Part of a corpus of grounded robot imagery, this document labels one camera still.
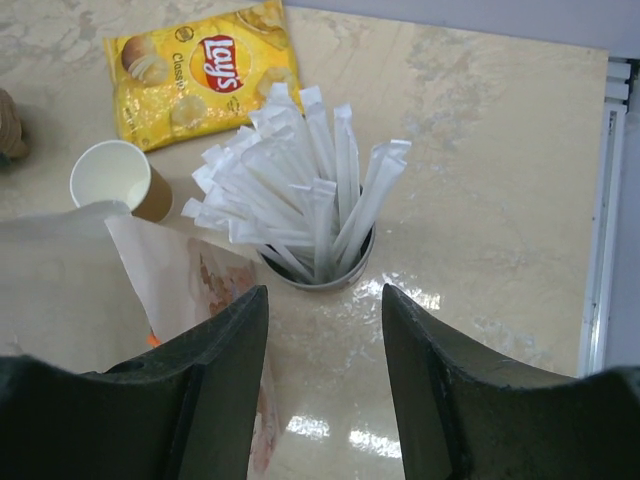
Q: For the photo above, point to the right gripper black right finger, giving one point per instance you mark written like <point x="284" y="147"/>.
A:
<point x="465" y="411"/>

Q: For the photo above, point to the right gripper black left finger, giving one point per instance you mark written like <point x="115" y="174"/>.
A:
<point x="183" y="410"/>

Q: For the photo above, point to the brown paper takeout bag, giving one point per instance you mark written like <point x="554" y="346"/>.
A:
<point x="91" y="288"/>

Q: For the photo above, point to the brown paper cup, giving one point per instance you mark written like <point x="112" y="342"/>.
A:
<point x="120" y="171"/>

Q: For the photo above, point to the cardboard cup carrier tray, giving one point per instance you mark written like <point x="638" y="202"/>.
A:
<point x="12" y="144"/>

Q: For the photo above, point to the grey straw holder cup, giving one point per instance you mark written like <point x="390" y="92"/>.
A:
<point x="323" y="254"/>

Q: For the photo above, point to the yellow Lays chips bag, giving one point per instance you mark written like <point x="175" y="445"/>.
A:
<point x="199" y="78"/>

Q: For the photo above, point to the aluminium rail frame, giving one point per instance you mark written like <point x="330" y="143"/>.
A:
<point x="597" y="302"/>

